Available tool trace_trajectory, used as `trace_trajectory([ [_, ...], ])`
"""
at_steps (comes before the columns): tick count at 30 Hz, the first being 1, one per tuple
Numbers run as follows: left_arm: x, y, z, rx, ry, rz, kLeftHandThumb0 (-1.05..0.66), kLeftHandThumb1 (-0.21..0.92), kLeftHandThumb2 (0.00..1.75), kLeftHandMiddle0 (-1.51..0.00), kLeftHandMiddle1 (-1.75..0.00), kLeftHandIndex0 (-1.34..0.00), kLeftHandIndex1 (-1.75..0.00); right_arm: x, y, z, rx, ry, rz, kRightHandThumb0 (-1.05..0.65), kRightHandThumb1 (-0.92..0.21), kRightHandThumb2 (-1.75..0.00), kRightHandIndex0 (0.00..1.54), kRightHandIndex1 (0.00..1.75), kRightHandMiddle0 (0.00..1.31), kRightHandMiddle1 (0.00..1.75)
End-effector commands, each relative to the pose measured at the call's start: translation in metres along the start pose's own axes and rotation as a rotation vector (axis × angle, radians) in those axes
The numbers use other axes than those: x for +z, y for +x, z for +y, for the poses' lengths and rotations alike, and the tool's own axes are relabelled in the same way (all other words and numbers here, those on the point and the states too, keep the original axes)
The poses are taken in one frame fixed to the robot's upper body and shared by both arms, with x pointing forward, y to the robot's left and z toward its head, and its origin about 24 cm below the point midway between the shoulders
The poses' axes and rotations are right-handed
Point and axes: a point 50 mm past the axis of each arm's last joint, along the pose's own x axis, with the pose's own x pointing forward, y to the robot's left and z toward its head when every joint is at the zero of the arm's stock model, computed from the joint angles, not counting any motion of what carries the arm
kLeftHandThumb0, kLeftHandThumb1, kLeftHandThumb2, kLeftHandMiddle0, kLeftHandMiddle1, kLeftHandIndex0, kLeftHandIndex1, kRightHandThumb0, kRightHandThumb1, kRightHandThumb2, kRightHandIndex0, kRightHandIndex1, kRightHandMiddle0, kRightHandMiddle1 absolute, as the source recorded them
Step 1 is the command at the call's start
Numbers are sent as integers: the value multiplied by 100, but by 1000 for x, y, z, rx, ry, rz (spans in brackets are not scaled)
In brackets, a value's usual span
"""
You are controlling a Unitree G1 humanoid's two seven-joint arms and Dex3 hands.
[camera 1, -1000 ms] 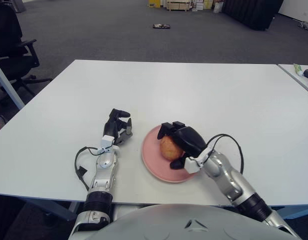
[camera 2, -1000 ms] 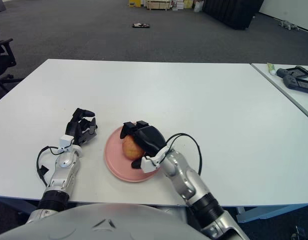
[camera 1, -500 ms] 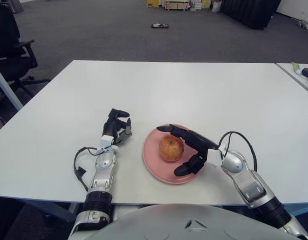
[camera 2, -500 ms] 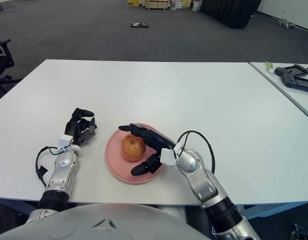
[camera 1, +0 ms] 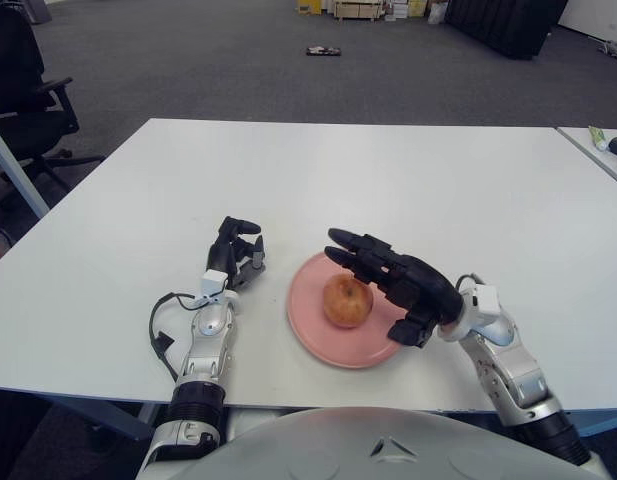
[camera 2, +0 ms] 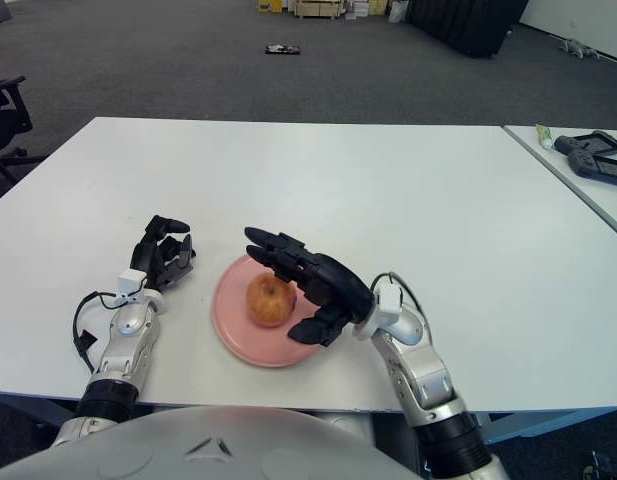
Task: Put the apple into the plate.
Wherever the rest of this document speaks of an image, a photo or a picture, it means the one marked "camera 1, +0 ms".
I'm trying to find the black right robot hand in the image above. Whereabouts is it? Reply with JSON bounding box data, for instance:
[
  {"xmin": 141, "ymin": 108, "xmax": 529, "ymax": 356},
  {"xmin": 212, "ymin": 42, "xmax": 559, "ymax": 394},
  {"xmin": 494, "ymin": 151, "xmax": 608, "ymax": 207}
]
[{"xmin": 324, "ymin": 227, "xmax": 463, "ymax": 349}]

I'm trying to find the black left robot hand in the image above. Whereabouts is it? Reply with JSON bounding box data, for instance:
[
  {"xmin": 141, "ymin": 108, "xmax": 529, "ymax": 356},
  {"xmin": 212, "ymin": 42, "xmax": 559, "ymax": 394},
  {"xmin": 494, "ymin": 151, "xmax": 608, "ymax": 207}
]
[{"xmin": 205, "ymin": 215, "xmax": 267, "ymax": 291}]

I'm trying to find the red yellow apple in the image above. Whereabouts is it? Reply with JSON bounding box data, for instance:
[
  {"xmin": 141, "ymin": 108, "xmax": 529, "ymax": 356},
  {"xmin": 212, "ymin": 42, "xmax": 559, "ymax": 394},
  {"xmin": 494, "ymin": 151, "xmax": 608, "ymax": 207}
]
[{"xmin": 322, "ymin": 272, "xmax": 374, "ymax": 329}]

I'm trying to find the pink round plate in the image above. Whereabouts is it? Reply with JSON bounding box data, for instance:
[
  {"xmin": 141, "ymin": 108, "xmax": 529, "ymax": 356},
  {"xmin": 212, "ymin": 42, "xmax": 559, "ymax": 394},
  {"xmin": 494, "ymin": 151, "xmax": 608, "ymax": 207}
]
[{"xmin": 286, "ymin": 251, "xmax": 414, "ymax": 370}]

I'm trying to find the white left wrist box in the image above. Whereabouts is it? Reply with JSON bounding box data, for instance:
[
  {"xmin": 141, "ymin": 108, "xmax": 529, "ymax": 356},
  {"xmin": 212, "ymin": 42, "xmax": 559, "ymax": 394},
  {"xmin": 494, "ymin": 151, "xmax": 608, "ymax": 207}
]
[{"xmin": 201, "ymin": 269, "xmax": 229, "ymax": 296}]

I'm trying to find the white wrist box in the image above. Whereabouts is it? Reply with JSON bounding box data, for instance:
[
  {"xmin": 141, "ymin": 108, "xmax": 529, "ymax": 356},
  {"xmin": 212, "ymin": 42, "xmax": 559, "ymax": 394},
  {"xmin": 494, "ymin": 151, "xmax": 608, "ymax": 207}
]
[
  {"xmin": 470, "ymin": 284, "xmax": 502, "ymax": 317},
  {"xmin": 201, "ymin": 269, "xmax": 229, "ymax": 296}
]

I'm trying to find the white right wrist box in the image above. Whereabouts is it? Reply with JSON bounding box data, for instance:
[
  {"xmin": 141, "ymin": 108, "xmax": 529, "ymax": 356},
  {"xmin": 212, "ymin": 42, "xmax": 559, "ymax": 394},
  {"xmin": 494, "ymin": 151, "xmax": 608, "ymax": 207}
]
[{"xmin": 470, "ymin": 284, "xmax": 502, "ymax": 317}]

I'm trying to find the grey robot torso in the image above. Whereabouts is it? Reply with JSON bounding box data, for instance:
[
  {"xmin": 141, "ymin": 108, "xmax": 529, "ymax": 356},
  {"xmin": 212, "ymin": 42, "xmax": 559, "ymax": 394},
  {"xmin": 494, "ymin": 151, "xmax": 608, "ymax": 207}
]
[{"xmin": 137, "ymin": 406, "xmax": 614, "ymax": 480}]

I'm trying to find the grey slanted desk leg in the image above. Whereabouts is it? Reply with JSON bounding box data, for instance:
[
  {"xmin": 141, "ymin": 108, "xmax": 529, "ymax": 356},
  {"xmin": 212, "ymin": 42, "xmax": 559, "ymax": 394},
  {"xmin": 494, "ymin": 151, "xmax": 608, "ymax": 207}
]
[{"xmin": 0, "ymin": 119, "xmax": 52, "ymax": 221}]

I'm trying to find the black office chair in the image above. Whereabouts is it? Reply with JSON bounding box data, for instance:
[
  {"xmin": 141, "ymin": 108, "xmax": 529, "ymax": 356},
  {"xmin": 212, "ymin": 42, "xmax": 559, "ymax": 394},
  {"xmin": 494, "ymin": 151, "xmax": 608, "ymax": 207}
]
[{"xmin": 0, "ymin": 7, "xmax": 107, "ymax": 206}]

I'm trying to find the black curtain partition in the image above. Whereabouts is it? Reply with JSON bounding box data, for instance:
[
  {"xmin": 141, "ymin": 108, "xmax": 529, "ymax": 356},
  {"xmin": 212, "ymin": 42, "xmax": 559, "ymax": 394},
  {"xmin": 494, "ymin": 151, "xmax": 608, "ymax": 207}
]
[{"xmin": 443, "ymin": 0, "xmax": 569, "ymax": 61}]

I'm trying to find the light wooden crate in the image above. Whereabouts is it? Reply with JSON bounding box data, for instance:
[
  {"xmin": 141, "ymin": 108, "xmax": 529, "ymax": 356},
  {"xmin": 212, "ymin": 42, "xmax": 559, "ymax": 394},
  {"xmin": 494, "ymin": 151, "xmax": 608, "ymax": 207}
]
[{"xmin": 334, "ymin": 0, "xmax": 387, "ymax": 22}]

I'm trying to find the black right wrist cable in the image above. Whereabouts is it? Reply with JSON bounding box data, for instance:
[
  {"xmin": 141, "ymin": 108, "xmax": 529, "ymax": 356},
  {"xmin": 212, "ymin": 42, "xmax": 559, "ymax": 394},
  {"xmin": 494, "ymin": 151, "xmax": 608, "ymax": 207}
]
[{"xmin": 453, "ymin": 272, "xmax": 483, "ymax": 292}]

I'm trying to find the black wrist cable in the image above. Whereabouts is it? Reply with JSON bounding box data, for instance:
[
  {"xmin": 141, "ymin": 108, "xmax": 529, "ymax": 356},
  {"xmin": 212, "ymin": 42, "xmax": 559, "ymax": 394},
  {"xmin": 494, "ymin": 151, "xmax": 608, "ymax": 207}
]
[
  {"xmin": 148, "ymin": 292, "xmax": 205, "ymax": 376},
  {"xmin": 453, "ymin": 272, "xmax": 483, "ymax": 292}
]

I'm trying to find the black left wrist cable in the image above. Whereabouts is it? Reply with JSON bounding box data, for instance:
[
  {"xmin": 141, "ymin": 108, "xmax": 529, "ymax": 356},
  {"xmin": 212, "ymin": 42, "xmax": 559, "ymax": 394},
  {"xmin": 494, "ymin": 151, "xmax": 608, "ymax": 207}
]
[{"xmin": 148, "ymin": 292, "xmax": 205, "ymax": 376}]

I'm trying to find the blue grey table frame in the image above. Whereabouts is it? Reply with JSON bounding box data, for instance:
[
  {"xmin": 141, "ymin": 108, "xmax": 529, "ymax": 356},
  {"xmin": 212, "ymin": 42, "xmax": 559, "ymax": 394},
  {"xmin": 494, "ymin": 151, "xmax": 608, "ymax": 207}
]
[{"xmin": 0, "ymin": 388, "xmax": 617, "ymax": 444}]

